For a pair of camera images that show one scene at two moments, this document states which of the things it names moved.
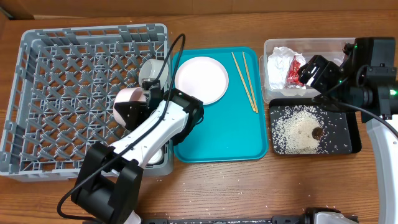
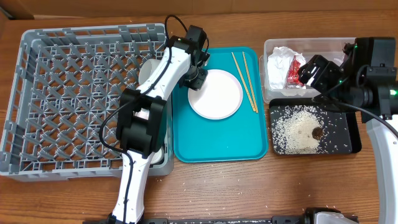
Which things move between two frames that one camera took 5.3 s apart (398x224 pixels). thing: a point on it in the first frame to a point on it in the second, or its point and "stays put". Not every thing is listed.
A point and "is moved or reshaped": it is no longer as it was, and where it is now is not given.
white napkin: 278,63 stays put
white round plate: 203,78 is moved or reshaped
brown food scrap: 316,132 stays put
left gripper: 136,119 to 199,83
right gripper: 319,73 stays put
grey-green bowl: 150,68 stays put
